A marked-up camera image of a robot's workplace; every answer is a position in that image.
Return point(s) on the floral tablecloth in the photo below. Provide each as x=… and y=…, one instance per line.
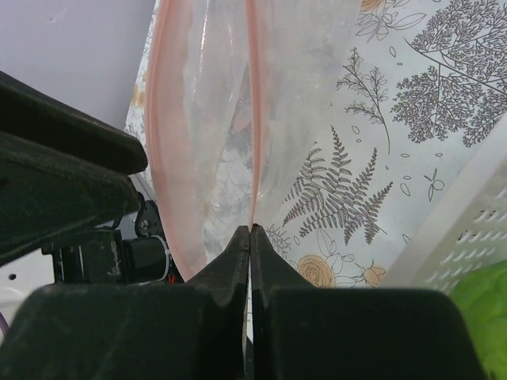
x=421, y=86

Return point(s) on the white perforated plastic basket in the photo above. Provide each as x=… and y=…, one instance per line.
x=466, y=231

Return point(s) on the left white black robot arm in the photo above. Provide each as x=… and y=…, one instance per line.
x=126, y=250

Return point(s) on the green custard apple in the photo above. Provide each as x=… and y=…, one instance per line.
x=481, y=299

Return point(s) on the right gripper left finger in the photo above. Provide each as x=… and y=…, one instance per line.
x=193, y=330

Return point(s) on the clear zip top bag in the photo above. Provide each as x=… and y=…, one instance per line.
x=236, y=92

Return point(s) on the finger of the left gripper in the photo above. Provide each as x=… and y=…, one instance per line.
x=61, y=169

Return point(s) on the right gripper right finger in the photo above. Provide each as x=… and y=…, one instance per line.
x=305, y=332

